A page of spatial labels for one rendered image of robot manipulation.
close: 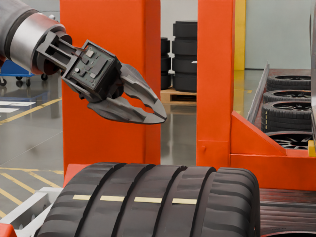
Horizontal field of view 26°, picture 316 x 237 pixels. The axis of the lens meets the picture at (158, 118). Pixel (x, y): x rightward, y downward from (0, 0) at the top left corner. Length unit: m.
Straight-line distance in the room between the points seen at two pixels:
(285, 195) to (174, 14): 8.19
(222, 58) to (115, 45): 1.94
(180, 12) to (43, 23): 10.90
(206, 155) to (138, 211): 2.47
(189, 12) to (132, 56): 10.69
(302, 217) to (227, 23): 1.15
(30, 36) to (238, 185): 0.42
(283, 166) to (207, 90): 0.50
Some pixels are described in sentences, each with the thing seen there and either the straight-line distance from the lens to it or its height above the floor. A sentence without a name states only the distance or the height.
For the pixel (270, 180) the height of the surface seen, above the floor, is 0.56.
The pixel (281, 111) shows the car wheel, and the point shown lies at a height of 0.50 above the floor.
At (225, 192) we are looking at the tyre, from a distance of 0.80.
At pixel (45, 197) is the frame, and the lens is 1.00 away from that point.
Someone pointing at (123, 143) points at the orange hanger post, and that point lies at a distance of 1.26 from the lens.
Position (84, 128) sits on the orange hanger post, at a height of 1.16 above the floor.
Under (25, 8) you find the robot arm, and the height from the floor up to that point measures 1.38.
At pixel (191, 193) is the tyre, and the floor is 1.17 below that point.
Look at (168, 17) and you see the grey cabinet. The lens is 11.99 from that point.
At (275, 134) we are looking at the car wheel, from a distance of 4.64.
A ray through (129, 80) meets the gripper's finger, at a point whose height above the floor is 1.27.
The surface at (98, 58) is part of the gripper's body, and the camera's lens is 1.01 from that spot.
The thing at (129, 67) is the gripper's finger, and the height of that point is 1.29.
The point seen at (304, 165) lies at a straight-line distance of 3.22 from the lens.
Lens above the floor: 1.40
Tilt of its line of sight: 10 degrees down
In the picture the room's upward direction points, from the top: straight up
